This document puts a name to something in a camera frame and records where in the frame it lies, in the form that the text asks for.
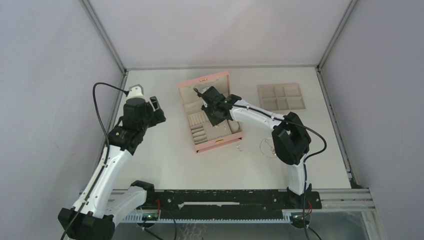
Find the pink jewelry box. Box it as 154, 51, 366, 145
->
176, 71, 244, 155

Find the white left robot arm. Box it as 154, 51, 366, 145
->
58, 96, 166, 240

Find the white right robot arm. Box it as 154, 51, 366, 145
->
194, 86, 312, 208

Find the beige oval watch pillow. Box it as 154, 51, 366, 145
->
227, 120, 240, 134

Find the beige divided tray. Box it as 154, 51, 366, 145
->
257, 83, 306, 114

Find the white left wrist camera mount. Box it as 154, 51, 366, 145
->
126, 84, 146, 101

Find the black left camera cable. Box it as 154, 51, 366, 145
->
59, 82, 130, 240

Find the silver hoop necklace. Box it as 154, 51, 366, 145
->
259, 137, 277, 159

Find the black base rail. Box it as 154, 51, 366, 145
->
135, 189, 323, 210

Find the white slotted cable duct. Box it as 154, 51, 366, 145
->
121, 212, 293, 224

